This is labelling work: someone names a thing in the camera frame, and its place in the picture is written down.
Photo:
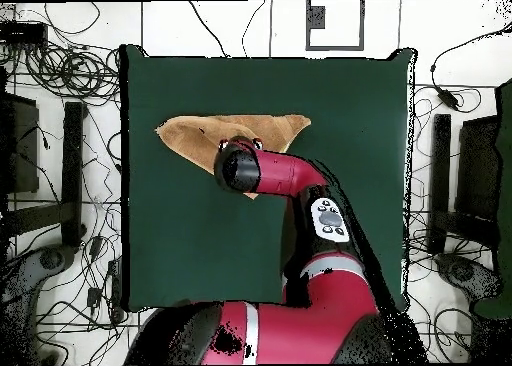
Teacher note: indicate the tan terry towel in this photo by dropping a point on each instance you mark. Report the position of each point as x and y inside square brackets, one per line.
[188, 138]

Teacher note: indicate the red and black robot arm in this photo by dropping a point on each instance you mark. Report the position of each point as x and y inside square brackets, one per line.
[280, 170]

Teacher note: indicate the dark green table cloth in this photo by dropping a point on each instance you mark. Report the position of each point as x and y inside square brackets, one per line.
[200, 242]

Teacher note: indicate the black stand bar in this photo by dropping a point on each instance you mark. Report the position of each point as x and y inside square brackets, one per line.
[72, 162]
[440, 174]

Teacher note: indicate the black power strip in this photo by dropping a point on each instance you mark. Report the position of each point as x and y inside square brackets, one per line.
[115, 286]

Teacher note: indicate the black power adapter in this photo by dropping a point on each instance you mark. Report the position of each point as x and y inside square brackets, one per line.
[448, 98]

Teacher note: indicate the small black adapter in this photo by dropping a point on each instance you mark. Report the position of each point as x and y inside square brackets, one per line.
[94, 297]

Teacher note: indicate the black panel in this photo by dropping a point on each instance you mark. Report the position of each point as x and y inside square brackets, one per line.
[20, 142]
[478, 162]

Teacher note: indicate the dark wheeled stand foot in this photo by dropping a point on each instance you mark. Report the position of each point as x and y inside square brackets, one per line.
[52, 258]
[462, 270]

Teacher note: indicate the black box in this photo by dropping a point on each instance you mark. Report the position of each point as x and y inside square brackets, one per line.
[20, 34]

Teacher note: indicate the green cloth sheet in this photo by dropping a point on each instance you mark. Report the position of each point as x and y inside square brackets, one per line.
[506, 182]

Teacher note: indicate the grey square frame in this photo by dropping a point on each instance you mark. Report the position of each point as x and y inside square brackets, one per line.
[316, 18]

